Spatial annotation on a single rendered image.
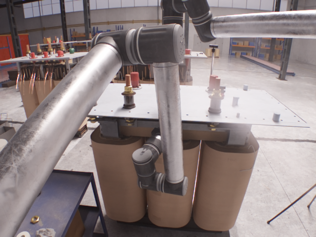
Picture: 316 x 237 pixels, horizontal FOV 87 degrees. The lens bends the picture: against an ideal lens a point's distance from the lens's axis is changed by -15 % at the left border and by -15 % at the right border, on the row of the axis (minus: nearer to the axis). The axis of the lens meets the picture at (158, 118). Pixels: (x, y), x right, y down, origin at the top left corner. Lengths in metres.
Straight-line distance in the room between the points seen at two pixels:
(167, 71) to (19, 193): 0.59
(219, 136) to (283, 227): 1.45
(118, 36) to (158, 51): 0.18
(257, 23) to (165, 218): 1.60
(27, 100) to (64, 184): 2.80
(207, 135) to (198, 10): 0.85
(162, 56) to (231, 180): 1.10
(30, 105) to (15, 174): 3.62
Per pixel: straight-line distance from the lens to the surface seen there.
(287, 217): 2.66
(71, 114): 0.56
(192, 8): 0.99
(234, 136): 1.36
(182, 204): 1.70
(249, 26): 0.91
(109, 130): 1.40
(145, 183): 1.09
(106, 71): 0.69
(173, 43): 0.69
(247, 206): 2.56
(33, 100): 4.05
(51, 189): 1.48
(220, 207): 1.73
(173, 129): 0.83
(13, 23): 13.92
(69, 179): 1.51
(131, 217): 1.93
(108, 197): 1.80
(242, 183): 1.59
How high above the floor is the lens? 1.80
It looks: 24 degrees down
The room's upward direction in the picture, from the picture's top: straight up
